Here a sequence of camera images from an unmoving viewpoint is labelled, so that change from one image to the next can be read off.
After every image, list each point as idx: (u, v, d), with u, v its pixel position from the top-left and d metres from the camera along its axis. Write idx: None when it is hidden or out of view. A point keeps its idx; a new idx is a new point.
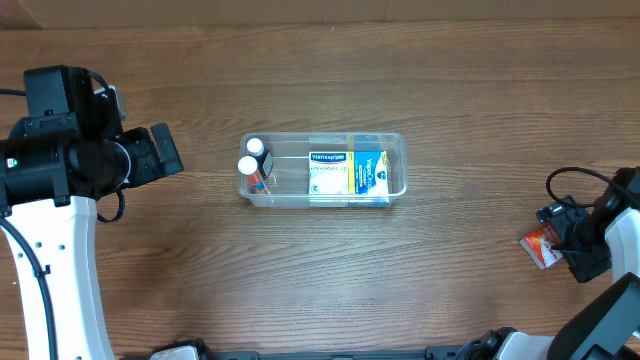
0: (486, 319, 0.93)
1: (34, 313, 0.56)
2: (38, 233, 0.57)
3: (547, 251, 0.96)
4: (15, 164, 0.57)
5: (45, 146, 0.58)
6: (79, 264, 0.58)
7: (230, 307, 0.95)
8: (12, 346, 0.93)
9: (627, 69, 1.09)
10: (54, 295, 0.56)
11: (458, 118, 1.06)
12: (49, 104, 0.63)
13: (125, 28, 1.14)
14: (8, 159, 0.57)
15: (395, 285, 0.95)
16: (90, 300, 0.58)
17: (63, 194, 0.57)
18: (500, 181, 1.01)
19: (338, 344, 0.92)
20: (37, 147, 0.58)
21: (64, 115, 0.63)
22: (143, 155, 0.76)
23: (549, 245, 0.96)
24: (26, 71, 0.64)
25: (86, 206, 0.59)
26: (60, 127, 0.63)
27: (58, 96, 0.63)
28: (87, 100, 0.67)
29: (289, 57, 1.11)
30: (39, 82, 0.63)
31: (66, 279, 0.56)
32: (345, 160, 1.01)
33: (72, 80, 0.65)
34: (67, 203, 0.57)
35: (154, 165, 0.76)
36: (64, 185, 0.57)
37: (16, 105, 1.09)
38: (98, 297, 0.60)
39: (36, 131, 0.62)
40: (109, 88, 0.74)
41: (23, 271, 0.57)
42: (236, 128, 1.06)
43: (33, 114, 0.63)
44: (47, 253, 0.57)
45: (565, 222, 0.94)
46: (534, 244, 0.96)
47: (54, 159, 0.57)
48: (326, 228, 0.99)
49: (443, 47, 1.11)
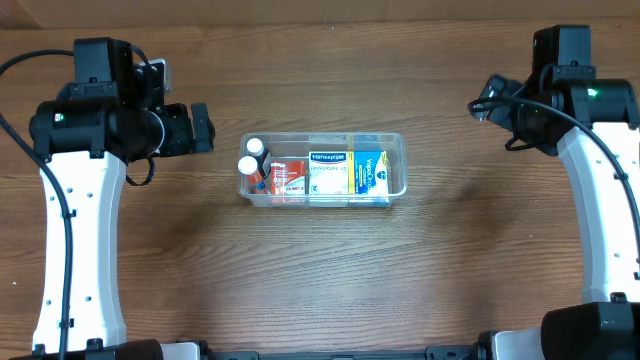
0: (486, 319, 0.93)
1: (56, 255, 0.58)
2: (70, 179, 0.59)
3: (287, 173, 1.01)
4: (61, 118, 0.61)
5: (88, 108, 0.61)
6: (102, 216, 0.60)
7: (230, 307, 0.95)
8: (13, 346, 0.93)
9: (627, 68, 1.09)
10: (76, 240, 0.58)
11: (458, 118, 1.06)
12: (94, 72, 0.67)
13: (125, 28, 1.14)
14: (56, 113, 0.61)
15: (395, 285, 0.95)
16: (107, 254, 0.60)
17: (98, 148, 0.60)
18: (500, 180, 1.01)
19: (338, 344, 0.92)
20: (79, 109, 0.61)
21: (106, 83, 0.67)
22: (178, 130, 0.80)
23: (284, 175, 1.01)
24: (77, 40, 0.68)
25: (117, 166, 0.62)
26: (101, 94, 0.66)
27: (103, 65, 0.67)
28: (126, 71, 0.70)
29: (289, 57, 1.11)
30: (86, 51, 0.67)
31: (90, 228, 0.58)
32: (345, 160, 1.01)
33: (117, 53, 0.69)
34: (101, 157, 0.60)
35: (186, 141, 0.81)
36: (102, 141, 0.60)
37: (17, 105, 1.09)
38: (113, 254, 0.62)
39: (80, 95, 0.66)
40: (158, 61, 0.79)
41: (53, 211, 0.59)
42: (236, 128, 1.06)
43: (79, 80, 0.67)
44: (76, 200, 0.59)
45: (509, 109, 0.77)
46: (292, 168, 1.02)
47: (97, 119, 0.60)
48: (326, 228, 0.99)
49: (444, 47, 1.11)
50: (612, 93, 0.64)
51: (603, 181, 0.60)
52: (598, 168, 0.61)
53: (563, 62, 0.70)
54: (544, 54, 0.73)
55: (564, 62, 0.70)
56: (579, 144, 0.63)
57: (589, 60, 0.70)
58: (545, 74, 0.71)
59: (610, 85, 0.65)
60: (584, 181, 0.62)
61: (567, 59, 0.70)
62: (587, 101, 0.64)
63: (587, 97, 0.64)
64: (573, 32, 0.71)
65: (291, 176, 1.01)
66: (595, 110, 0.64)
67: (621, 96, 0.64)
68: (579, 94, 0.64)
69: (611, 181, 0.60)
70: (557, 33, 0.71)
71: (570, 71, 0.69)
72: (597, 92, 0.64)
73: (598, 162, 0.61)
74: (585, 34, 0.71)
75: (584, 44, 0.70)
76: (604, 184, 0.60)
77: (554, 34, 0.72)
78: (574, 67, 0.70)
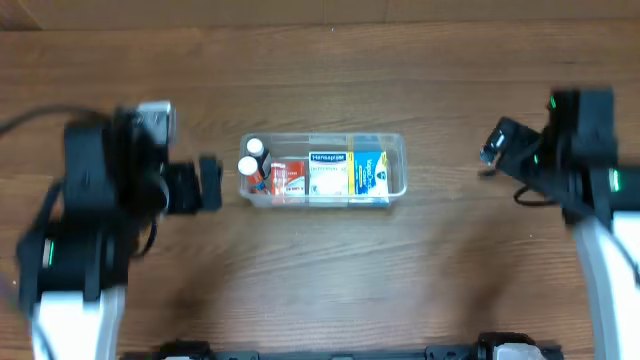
0: (486, 319, 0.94)
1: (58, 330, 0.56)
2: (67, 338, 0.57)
3: (287, 173, 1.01)
4: (52, 259, 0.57)
5: (83, 230, 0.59)
6: (108, 305, 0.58)
7: (230, 307, 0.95)
8: (14, 346, 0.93)
9: (626, 69, 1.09)
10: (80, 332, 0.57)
11: (458, 119, 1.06)
12: (83, 168, 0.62)
13: (125, 29, 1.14)
14: (46, 242, 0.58)
15: (395, 285, 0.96)
16: (107, 343, 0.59)
17: (94, 286, 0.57)
18: (500, 181, 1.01)
19: (338, 344, 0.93)
20: (76, 238, 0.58)
21: (101, 185, 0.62)
22: (184, 192, 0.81)
23: (284, 175, 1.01)
24: (66, 131, 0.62)
25: (114, 305, 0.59)
26: (97, 205, 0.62)
27: (94, 158, 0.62)
28: (121, 150, 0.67)
29: (289, 58, 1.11)
30: (79, 145, 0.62)
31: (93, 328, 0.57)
32: (345, 160, 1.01)
33: (112, 140, 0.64)
34: (95, 302, 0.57)
35: (193, 201, 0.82)
36: (96, 283, 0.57)
37: (16, 106, 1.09)
38: (114, 340, 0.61)
39: (74, 204, 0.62)
40: (164, 109, 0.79)
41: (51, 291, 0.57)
42: (237, 129, 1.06)
43: (68, 180, 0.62)
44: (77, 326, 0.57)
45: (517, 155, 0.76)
46: (293, 167, 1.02)
47: (92, 254, 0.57)
48: (326, 228, 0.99)
49: (443, 48, 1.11)
50: (630, 180, 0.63)
51: (615, 270, 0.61)
52: (614, 266, 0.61)
53: (583, 129, 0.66)
54: (561, 112, 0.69)
55: (586, 126, 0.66)
56: (600, 243, 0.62)
57: (613, 115, 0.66)
58: (564, 145, 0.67)
59: (630, 171, 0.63)
60: (598, 275, 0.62)
61: (588, 127, 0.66)
62: (607, 194, 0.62)
63: (607, 187, 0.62)
64: (595, 96, 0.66)
65: (291, 176, 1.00)
66: (616, 201, 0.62)
67: (632, 179, 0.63)
68: (599, 181, 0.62)
69: (624, 269, 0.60)
70: (579, 97, 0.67)
71: (590, 145, 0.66)
72: (617, 173, 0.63)
73: (610, 258, 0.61)
74: (609, 98, 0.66)
75: (607, 116, 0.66)
76: (615, 273, 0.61)
77: (573, 97, 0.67)
78: (593, 139, 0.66)
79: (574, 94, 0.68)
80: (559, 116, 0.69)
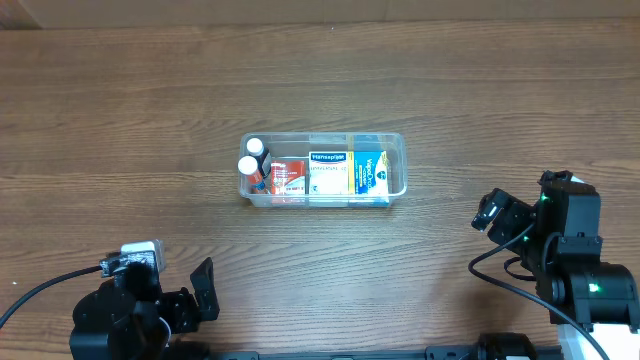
0: (487, 319, 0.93)
1: None
2: None
3: (288, 173, 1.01)
4: None
5: None
6: None
7: (230, 307, 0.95)
8: (13, 346, 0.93)
9: (626, 69, 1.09)
10: None
11: (458, 118, 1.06)
12: None
13: (125, 29, 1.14)
14: None
15: (396, 285, 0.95)
16: None
17: None
18: (500, 180, 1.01)
19: (338, 344, 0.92)
20: None
21: None
22: (183, 316, 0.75)
23: (284, 175, 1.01)
24: (74, 333, 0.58)
25: None
26: None
27: None
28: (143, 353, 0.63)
29: (289, 57, 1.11)
30: (88, 344, 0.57)
31: None
32: (345, 160, 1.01)
33: None
34: None
35: (191, 325, 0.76)
36: None
37: (16, 105, 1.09)
38: None
39: None
40: (156, 272, 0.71)
41: None
42: (236, 128, 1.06)
43: None
44: None
45: (514, 222, 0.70)
46: (294, 167, 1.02)
47: None
48: (326, 228, 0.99)
49: (443, 47, 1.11)
50: (613, 286, 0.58)
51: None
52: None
53: (569, 233, 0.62)
54: (552, 208, 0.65)
55: (571, 231, 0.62)
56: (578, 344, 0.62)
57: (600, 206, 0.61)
58: (550, 244, 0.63)
59: (607, 274, 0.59)
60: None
61: (574, 227, 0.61)
62: (590, 298, 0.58)
63: (587, 292, 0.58)
64: (581, 198, 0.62)
65: (291, 176, 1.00)
66: (597, 306, 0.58)
67: (620, 290, 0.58)
68: (579, 286, 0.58)
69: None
70: (566, 202, 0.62)
71: (575, 244, 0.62)
72: (600, 287, 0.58)
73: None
74: (596, 203, 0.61)
75: (593, 217, 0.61)
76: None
77: (562, 196, 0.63)
78: (579, 238, 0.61)
79: (562, 198, 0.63)
80: (550, 209, 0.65)
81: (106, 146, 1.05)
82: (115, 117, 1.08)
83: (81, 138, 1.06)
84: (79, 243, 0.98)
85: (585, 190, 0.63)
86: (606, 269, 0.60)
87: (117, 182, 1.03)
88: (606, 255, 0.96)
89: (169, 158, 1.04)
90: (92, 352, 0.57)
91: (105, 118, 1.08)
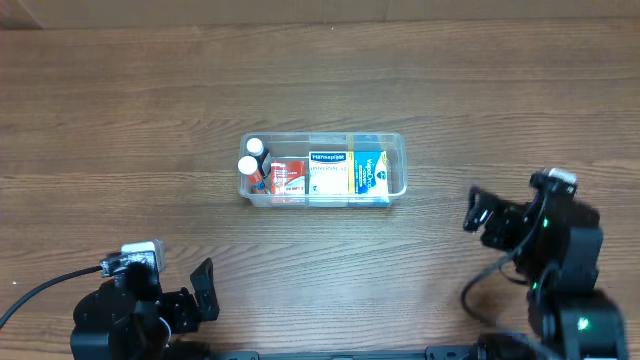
0: (487, 319, 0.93)
1: None
2: None
3: (287, 173, 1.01)
4: None
5: None
6: None
7: (230, 307, 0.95)
8: (13, 346, 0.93)
9: (626, 69, 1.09)
10: None
11: (458, 118, 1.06)
12: None
13: (125, 29, 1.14)
14: None
15: (396, 285, 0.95)
16: None
17: None
18: (501, 180, 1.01)
19: (338, 344, 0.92)
20: None
21: None
22: (183, 317, 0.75)
23: (284, 175, 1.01)
24: (74, 332, 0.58)
25: None
26: None
27: None
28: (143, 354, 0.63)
29: (289, 57, 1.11)
30: (89, 344, 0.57)
31: None
32: (345, 160, 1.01)
33: None
34: None
35: (191, 325, 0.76)
36: None
37: (16, 105, 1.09)
38: None
39: None
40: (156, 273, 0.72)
41: None
42: (236, 128, 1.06)
43: None
44: None
45: None
46: (293, 167, 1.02)
47: None
48: (326, 228, 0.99)
49: (443, 47, 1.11)
50: (602, 323, 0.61)
51: None
52: None
53: (566, 268, 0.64)
54: (553, 239, 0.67)
55: (568, 266, 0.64)
56: None
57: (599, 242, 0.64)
58: (547, 276, 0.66)
59: (597, 309, 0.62)
60: None
61: (571, 262, 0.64)
62: (581, 335, 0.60)
63: (578, 328, 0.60)
64: (584, 237, 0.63)
65: (291, 176, 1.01)
66: (587, 342, 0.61)
67: (609, 326, 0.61)
68: (571, 321, 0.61)
69: None
70: (567, 237, 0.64)
71: (571, 277, 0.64)
72: (589, 324, 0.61)
73: None
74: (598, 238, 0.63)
75: (593, 255, 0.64)
76: None
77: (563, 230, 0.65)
78: (575, 274, 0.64)
79: (563, 233, 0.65)
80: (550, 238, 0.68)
81: (106, 146, 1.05)
82: (115, 117, 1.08)
83: (81, 138, 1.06)
84: (79, 243, 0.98)
85: (586, 224, 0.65)
86: (595, 303, 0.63)
87: (117, 182, 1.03)
88: (606, 255, 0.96)
89: (169, 158, 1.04)
90: (92, 352, 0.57)
91: (105, 118, 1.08)
